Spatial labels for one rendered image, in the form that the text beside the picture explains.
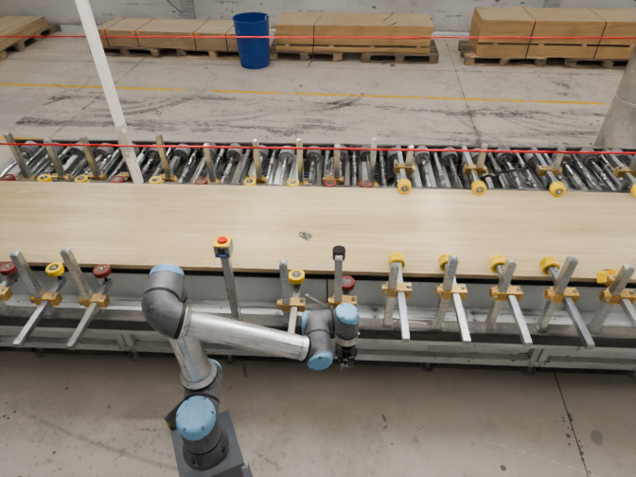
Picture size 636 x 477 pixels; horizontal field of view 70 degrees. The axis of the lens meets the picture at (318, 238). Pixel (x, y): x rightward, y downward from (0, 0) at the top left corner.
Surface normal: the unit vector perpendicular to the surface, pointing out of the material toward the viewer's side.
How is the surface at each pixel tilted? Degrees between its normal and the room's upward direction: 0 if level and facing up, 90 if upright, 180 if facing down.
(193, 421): 5
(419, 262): 0
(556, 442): 0
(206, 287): 90
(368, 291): 90
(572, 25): 90
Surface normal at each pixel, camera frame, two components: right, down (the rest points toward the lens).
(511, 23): -0.11, 0.64
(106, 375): -0.01, -0.77
